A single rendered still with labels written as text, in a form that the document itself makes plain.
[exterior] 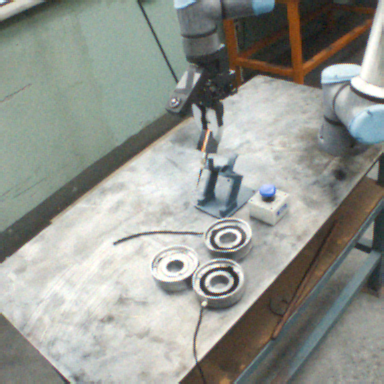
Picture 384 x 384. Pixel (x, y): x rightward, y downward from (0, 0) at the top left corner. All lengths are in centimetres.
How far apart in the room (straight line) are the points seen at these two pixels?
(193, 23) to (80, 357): 69
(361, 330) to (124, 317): 111
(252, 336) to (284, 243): 28
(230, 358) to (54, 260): 49
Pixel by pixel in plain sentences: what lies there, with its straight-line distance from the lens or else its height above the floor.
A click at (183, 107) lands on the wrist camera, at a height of 112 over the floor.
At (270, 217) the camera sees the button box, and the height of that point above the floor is 82.
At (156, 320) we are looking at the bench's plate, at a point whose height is 80.
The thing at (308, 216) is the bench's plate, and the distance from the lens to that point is 113.
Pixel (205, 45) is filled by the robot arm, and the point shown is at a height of 122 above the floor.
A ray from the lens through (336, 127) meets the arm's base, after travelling 130.
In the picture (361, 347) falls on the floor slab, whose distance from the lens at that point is 185.
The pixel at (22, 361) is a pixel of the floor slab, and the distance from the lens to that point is 214.
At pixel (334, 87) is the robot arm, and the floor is 100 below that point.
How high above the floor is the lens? 156
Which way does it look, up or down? 39 degrees down
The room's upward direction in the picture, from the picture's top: 10 degrees counter-clockwise
